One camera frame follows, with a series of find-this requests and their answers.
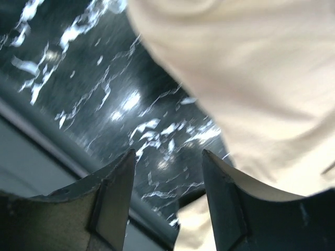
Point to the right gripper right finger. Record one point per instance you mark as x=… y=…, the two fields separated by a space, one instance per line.
x=247 y=214

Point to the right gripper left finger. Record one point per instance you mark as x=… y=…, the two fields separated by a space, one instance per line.
x=90 y=214

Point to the black marble mat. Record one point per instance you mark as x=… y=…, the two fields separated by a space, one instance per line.
x=80 y=65

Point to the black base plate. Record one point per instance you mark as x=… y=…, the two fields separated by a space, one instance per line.
x=29 y=170

